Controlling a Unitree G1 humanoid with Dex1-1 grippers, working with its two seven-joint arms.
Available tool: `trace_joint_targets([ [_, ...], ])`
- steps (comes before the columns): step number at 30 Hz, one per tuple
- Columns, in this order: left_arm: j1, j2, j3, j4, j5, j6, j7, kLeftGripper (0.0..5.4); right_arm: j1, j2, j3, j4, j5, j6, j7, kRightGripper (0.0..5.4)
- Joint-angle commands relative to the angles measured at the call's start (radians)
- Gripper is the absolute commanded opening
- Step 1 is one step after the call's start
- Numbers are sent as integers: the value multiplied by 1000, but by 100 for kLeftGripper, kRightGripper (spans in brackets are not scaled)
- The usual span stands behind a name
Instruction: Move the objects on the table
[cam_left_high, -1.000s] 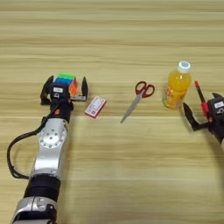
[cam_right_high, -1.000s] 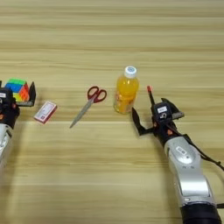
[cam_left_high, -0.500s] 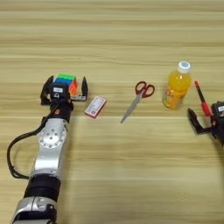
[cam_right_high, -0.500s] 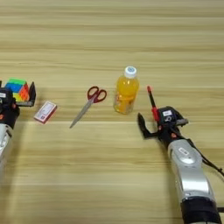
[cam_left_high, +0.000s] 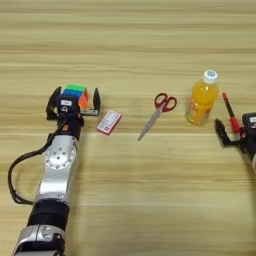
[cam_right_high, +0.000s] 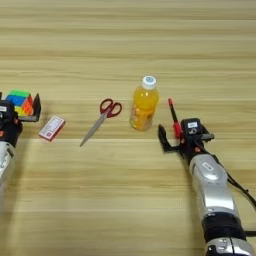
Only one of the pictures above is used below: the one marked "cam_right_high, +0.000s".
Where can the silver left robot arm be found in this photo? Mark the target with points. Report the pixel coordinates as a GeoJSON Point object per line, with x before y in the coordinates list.
{"type": "Point", "coordinates": [5, 163]}

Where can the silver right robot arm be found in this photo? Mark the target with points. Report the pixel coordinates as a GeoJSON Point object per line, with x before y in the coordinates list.
{"type": "Point", "coordinates": [213, 186]}

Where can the orange juice bottle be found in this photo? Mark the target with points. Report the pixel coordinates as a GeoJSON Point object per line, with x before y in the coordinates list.
{"type": "Point", "coordinates": [144, 106]}

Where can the red white card box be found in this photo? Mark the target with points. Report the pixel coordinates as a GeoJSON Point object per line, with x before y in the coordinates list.
{"type": "Point", "coordinates": [52, 128]}

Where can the colourful puzzle cube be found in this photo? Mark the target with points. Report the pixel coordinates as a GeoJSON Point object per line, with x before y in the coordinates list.
{"type": "Point", "coordinates": [19, 101]}

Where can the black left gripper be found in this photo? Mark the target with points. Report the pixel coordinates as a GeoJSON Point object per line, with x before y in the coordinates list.
{"type": "Point", "coordinates": [10, 131]}

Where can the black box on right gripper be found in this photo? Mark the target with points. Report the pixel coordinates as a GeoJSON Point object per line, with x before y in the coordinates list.
{"type": "Point", "coordinates": [191, 126]}

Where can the red black marker pen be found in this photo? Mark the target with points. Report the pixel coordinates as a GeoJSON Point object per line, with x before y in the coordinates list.
{"type": "Point", "coordinates": [173, 115]}

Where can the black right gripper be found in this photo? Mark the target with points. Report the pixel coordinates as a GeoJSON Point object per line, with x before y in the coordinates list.
{"type": "Point", "coordinates": [190, 146]}

